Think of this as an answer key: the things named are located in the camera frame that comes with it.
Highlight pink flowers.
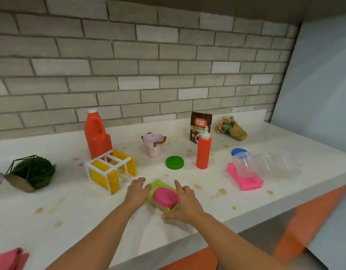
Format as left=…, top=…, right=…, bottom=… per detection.
left=215, top=115, right=248, bottom=141

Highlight person's left forearm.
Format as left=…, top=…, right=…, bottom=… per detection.
left=45, top=201, right=140, bottom=270

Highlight yellow white mini drawer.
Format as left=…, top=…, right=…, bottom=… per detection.
left=84, top=148, right=137, bottom=196

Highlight orange jug with white cap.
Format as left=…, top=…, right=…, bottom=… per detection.
left=84, top=109, right=113, bottom=162

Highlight green plastic basket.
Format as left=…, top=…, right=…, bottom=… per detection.
left=147, top=178, right=180, bottom=213

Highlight pink cloth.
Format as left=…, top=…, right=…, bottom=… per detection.
left=0, top=247, right=30, bottom=270

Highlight green plant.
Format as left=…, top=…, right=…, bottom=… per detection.
left=4, top=155, right=57, bottom=193

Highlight white countertop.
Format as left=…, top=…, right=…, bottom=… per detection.
left=0, top=109, right=346, bottom=270

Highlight orange cabinet front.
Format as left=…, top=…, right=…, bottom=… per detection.
left=159, top=184, right=346, bottom=270

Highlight green round lid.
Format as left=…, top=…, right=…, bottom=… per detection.
left=165, top=156, right=185, bottom=170

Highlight brown coffee pouch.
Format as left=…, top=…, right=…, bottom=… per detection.
left=189, top=111, right=213, bottom=145

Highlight orange squeeze bottle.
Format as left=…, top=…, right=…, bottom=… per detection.
left=196, top=126, right=212, bottom=170

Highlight person's right hand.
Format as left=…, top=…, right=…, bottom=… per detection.
left=161, top=180, right=204, bottom=225

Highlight pink plastic basket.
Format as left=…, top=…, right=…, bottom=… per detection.
left=227, top=162, right=264, bottom=192

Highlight pink metal bucket with rope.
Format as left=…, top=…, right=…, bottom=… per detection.
left=141, top=132, right=167, bottom=158

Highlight person's left hand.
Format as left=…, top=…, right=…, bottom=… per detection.
left=124, top=177, right=152, bottom=211

